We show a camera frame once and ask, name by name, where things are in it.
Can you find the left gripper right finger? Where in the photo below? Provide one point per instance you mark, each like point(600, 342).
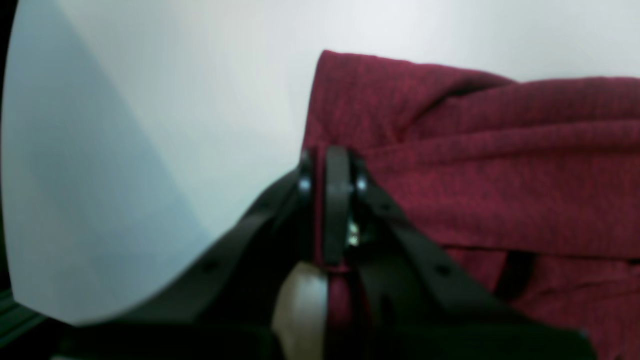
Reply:
point(413, 300)

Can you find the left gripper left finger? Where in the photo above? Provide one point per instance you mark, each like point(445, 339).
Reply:
point(222, 307)

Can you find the dark red t-shirt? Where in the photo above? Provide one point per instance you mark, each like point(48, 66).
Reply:
point(532, 187)

